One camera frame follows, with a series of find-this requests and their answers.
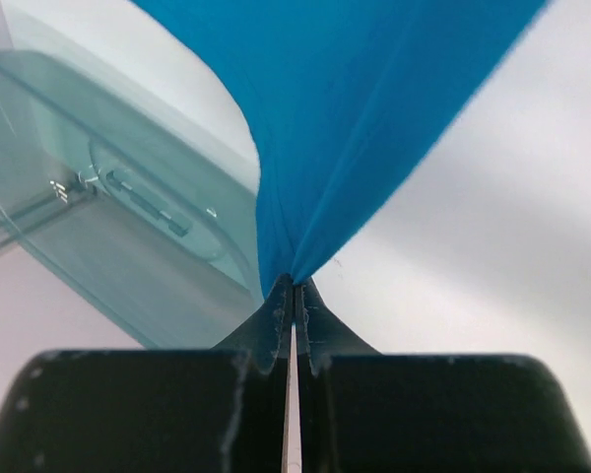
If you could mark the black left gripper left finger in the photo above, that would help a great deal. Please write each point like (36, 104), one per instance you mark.
(176, 410)

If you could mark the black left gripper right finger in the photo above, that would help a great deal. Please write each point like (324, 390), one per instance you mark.
(363, 411)

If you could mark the blue t-shirt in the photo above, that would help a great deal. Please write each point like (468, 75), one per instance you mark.
(342, 100)

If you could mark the teal translucent plastic bin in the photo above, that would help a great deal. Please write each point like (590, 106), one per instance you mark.
(165, 245)

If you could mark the left aluminium frame post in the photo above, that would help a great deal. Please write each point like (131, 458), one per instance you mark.
(23, 220)

